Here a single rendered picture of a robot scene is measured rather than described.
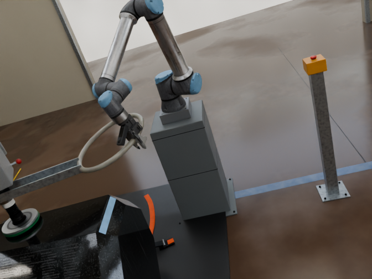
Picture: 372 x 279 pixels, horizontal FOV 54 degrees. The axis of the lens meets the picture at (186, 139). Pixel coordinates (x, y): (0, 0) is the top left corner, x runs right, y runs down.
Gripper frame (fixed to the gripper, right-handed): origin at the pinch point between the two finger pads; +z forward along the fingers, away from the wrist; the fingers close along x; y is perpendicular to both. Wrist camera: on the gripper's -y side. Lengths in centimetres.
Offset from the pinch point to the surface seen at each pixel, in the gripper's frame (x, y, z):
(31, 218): 51, -57, -1
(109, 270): -4, -61, 26
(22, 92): 527, 184, 24
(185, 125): 17, 50, 28
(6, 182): 41, -53, -29
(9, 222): 64, -64, -4
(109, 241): 0, -50, 19
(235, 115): 102, 191, 135
